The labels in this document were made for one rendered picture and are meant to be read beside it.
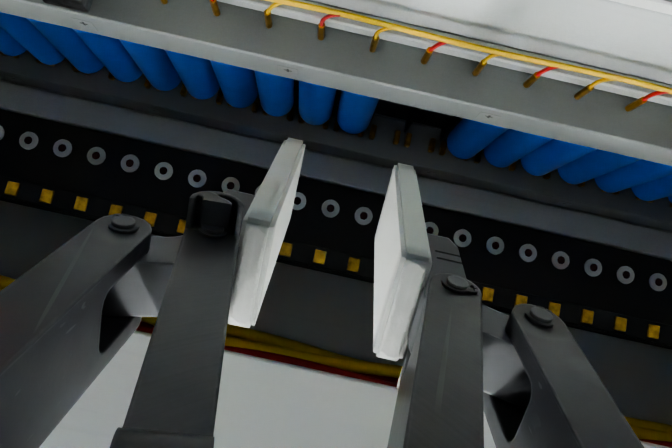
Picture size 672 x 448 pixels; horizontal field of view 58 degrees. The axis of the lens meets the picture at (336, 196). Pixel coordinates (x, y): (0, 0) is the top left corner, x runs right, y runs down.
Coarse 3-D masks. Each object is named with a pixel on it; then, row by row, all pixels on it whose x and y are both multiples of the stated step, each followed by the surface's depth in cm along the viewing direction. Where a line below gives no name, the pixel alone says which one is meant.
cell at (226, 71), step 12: (216, 72) 28; (228, 72) 27; (240, 72) 27; (252, 72) 29; (228, 84) 29; (240, 84) 29; (252, 84) 30; (228, 96) 31; (240, 96) 30; (252, 96) 31
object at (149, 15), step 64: (0, 0) 23; (128, 0) 23; (192, 0) 23; (256, 64) 24; (320, 64) 23; (384, 64) 23; (448, 64) 24; (512, 128) 25; (576, 128) 23; (640, 128) 24
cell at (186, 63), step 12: (180, 60) 27; (192, 60) 27; (204, 60) 28; (180, 72) 29; (192, 72) 28; (204, 72) 29; (192, 84) 30; (204, 84) 30; (216, 84) 32; (204, 96) 32
